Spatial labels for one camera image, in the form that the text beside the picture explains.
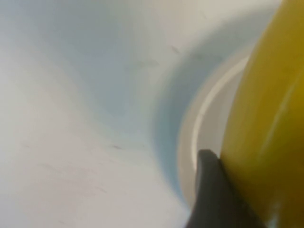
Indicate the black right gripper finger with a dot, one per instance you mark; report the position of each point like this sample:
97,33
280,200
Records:
213,202

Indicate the yellow banana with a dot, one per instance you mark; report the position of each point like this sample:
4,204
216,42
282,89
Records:
273,95

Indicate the grey-blue plastic plate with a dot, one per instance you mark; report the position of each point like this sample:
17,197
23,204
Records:
213,114

